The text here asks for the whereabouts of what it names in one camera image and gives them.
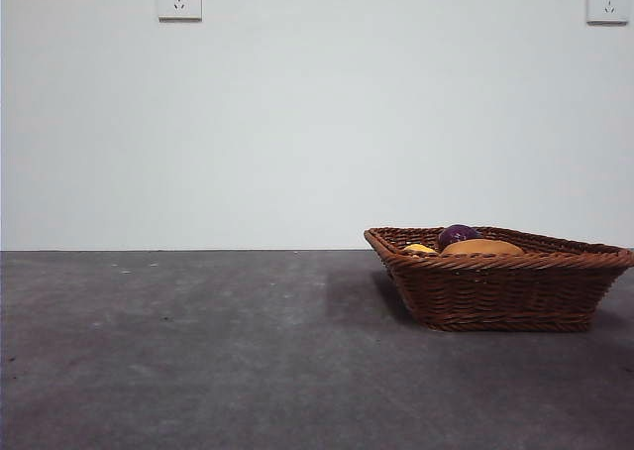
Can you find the brown wicker basket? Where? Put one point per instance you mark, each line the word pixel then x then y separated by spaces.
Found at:
pixel 495 291

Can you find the yellow corn cob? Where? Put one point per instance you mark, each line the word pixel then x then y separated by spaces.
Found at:
pixel 418 249

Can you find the brown potato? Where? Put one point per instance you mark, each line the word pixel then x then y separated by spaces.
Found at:
pixel 483 248

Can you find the purple onion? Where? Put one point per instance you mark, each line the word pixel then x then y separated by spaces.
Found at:
pixel 455 234

